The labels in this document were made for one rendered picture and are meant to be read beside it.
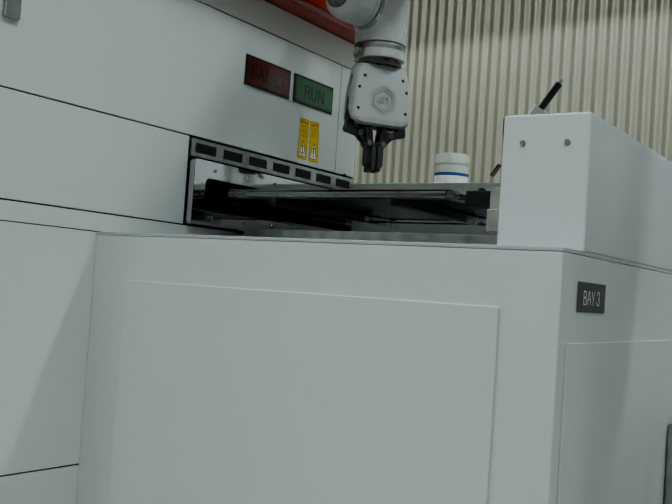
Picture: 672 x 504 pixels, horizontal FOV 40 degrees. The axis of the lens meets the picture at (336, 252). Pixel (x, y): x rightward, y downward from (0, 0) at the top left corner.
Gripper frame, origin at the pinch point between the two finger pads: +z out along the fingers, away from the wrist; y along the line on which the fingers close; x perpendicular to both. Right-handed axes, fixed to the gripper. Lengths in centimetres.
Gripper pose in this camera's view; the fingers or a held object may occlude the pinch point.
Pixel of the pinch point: (372, 159)
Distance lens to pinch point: 152.2
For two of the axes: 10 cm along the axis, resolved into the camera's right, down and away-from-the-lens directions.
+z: -0.7, 10.0, -0.4
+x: -3.6, 0.1, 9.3
